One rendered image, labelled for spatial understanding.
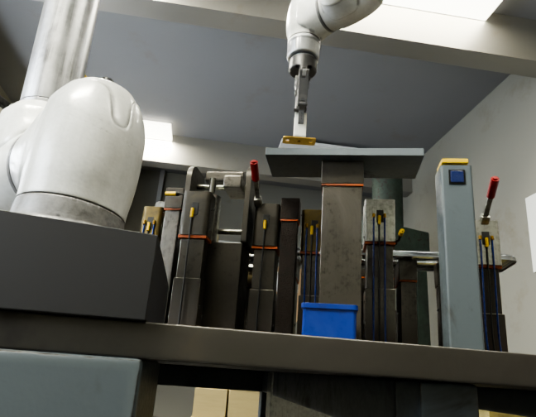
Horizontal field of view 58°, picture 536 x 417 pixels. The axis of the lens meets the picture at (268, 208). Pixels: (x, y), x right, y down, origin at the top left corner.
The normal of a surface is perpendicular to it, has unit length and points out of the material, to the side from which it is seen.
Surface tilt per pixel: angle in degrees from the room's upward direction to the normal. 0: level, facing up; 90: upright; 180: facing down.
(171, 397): 90
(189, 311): 90
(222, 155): 90
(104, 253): 90
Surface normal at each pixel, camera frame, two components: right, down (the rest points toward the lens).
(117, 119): 0.71, -0.36
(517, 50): 0.15, -0.31
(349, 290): -0.13, -0.33
